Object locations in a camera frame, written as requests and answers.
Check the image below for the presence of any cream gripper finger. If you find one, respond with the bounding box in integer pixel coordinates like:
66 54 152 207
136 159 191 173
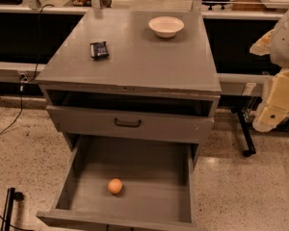
250 30 275 56
252 68 289 132

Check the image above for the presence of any orange fruit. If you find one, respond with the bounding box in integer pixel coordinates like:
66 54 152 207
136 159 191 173
108 178 123 194

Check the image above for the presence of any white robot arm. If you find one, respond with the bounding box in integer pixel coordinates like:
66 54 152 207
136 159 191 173
250 10 289 132

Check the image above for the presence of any grey drawer cabinet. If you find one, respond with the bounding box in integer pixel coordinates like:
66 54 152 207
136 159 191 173
35 9 223 161

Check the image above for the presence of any open grey lower drawer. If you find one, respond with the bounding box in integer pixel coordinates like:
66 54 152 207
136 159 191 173
37 136 197 231

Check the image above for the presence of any black table leg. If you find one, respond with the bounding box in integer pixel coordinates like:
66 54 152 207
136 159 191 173
236 109 256 157

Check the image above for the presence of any white bowl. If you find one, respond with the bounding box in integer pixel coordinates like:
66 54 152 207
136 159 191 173
148 16 184 39

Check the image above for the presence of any dark blue snack packet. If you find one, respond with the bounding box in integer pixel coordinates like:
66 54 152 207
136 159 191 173
90 41 109 60

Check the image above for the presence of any black stand leg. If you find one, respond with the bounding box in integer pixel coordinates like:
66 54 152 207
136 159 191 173
0 188 24 231

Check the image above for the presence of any black drawer handle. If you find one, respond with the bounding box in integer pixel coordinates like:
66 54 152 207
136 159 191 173
114 118 142 128

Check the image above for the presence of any black power cable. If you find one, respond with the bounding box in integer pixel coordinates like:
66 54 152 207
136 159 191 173
0 3 56 140

